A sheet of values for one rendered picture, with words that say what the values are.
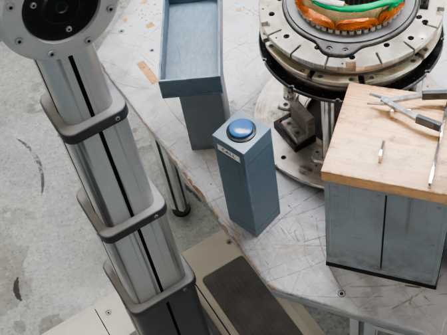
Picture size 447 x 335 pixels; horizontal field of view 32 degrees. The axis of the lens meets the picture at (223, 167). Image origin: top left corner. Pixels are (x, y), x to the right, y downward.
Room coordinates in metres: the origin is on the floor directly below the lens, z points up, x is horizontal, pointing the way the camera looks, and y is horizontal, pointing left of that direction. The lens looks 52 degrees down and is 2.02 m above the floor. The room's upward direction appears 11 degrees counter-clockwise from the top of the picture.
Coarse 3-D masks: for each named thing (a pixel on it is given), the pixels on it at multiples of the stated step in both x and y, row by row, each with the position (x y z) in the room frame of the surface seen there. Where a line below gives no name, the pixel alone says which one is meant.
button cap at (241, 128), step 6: (234, 120) 0.85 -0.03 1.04; (240, 120) 0.85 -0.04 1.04; (246, 120) 0.85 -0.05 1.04; (234, 126) 0.84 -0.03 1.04; (240, 126) 0.84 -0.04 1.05; (246, 126) 0.84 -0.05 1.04; (252, 126) 0.83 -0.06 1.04; (234, 132) 0.83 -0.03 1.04; (240, 132) 0.83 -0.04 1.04; (246, 132) 0.82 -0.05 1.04; (252, 132) 0.83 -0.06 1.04; (240, 138) 0.82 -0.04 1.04
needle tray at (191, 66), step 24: (168, 0) 1.20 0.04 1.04; (192, 0) 1.19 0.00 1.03; (216, 0) 1.18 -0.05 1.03; (168, 24) 1.14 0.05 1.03; (192, 24) 1.13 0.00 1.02; (216, 24) 1.12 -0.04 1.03; (168, 48) 1.08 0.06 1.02; (192, 48) 1.06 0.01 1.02; (216, 48) 1.05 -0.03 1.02; (168, 72) 1.01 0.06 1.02; (192, 72) 1.00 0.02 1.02; (216, 72) 0.99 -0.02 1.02; (168, 96) 0.96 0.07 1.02; (192, 96) 1.02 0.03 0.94; (216, 96) 1.02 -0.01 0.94; (192, 120) 1.03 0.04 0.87; (216, 120) 1.02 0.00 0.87; (192, 144) 1.03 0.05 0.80
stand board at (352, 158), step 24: (360, 96) 0.83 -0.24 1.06; (360, 120) 0.78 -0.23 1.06; (384, 120) 0.77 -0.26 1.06; (408, 120) 0.77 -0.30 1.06; (336, 144) 0.75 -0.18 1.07; (360, 144) 0.74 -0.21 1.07; (408, 144) 0.72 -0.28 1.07; (432, 144) 0.71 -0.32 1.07; (336, 168) 0.70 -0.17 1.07; (360, 168) 0.69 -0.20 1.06; (384, 168) 0.68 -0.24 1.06; (408, 168) 0.68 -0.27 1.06; (408, 192) 0.64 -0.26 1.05; (432, 192) 0.63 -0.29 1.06
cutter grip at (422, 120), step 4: (416, 116) 0.75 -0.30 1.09; (420, 116) 0.74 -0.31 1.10; (424, 116) 0.74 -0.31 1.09; (416, 120) 0.74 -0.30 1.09; (420, 120) 0.74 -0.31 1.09; (424, 120) 0.74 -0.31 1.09; (428, 120) 0.73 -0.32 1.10; (432, 120) 0.73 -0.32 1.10; (436, 120) 0.73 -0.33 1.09; (420, 124) 0.74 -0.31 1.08; (424, 124) 0.74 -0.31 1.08; (428, 124) 0.73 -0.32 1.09; (432, 124) 0.73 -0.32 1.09; (436, 124) 0.72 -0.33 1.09; (440, 124) 0.72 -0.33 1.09; (432, 128) 0.73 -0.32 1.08; (436, 128) 0.72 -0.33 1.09; (440, 128) 0.72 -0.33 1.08
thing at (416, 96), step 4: (420, 92) 0.80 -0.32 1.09; (396, 96) 0.80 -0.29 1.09; (400, 96) 0.80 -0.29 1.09; (404, 96) 0.79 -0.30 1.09; (408, 96) 0.79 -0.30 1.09; (412, 96) 0.79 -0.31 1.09; (416, 96) 0.79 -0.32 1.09; (420, 96) 0.79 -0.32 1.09; (392, 100) 0.79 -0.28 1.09; (396, 100) 0.79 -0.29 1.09; (400, 100) 0.79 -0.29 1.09; (404, 100) 0.79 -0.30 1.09; (408, 100) 0.79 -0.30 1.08
